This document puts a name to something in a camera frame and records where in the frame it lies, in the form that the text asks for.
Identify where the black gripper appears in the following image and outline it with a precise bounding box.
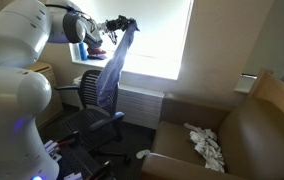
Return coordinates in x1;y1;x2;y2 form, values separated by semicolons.
105;14;137;34

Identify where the blue t-shirt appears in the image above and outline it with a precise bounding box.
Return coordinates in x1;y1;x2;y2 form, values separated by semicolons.
95;18;141;108

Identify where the black office chair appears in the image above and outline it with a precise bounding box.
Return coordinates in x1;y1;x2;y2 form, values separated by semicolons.
54;69;132;165

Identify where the red shoe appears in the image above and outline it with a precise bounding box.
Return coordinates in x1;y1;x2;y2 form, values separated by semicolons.
87;47;108;61

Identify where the blue cylindrical bottle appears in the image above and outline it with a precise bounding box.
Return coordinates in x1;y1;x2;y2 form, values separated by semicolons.
78;41;89;62

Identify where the light wooden dresser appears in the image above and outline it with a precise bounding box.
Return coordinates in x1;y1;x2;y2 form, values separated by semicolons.
24;61;64;130

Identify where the small white cloth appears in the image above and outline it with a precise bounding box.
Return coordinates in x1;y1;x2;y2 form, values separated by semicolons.
135;148;152;160

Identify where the white connector block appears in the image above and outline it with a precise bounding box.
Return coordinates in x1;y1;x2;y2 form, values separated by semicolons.
43;139;62;163

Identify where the large crumpled white cloth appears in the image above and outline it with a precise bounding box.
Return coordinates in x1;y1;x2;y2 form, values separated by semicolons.
183;122;226;174

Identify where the brown leather armchair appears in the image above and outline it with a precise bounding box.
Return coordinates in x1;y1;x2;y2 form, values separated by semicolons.
140;69;284;180

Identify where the white wall radiator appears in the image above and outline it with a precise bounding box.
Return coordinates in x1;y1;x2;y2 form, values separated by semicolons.
72;75;165;130

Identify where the chrome wall fixture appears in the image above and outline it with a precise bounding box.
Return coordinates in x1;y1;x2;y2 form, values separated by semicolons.
240;72;258;80

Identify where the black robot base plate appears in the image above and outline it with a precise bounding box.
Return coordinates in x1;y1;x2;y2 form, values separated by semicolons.
43;133;114;180

